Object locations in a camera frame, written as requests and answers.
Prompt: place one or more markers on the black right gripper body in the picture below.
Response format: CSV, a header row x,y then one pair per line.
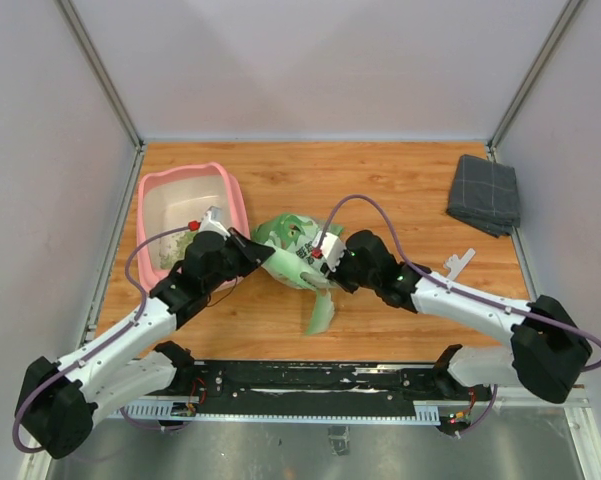
x,y
349,277

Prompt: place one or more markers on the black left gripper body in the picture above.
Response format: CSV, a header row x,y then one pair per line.
x,y
235,263

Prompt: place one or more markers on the green cat litter bag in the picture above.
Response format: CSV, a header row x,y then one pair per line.
x,y
292,264

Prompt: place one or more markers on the pink litter box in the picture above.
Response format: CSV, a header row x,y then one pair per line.
x,y
175,197

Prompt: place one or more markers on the white plastic bag clip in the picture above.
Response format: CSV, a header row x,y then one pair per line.
x,y
455,264

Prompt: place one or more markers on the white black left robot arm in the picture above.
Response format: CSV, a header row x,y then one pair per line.
x,y
57,406

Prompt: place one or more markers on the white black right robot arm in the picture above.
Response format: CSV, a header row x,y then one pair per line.
x,y
539,346

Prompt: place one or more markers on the green cat litter pellets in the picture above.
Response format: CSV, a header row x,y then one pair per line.
x,y
172,248

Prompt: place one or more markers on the folded dark grey cloth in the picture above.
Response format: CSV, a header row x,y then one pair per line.
x,y
484,194

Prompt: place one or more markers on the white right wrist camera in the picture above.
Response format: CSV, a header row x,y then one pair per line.
x,y
327,251

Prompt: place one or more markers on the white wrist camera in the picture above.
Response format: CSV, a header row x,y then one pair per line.
x,y
210,222
327,251

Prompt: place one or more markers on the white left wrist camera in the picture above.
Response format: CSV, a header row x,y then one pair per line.
x,y
210,222

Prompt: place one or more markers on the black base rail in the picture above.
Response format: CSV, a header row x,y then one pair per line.
x,y
205,380

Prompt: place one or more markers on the grey slotted cable duct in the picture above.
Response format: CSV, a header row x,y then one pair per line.
x,y
364,409

